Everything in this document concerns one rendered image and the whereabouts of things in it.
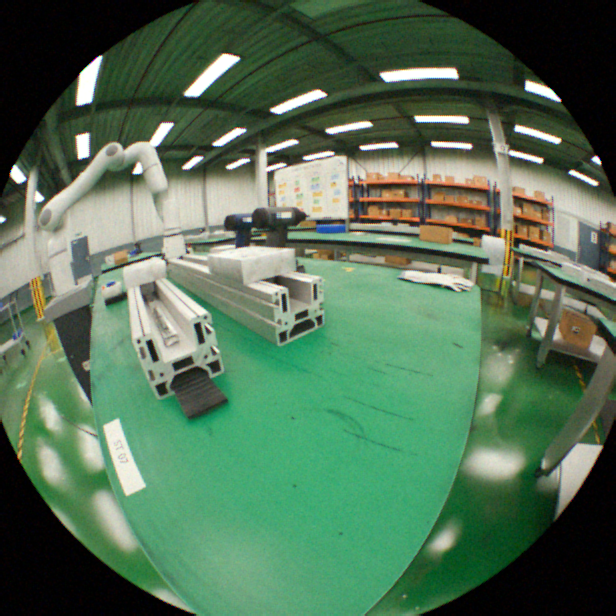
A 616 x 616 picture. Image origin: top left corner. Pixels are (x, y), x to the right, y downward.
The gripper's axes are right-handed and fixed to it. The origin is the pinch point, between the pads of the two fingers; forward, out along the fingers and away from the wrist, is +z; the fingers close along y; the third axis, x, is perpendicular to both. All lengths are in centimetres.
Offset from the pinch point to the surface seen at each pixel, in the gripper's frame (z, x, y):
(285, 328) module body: 0, 85, 3
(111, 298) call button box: 0.9, 21.2, 32.7
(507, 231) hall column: -25, 139, -560
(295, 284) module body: -4, 82, -2
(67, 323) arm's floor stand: 7, 4, 61
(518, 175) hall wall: -292, 231, -1071
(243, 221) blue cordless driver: -15.9, 39.6, -16.6
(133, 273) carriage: -9, 53, 22
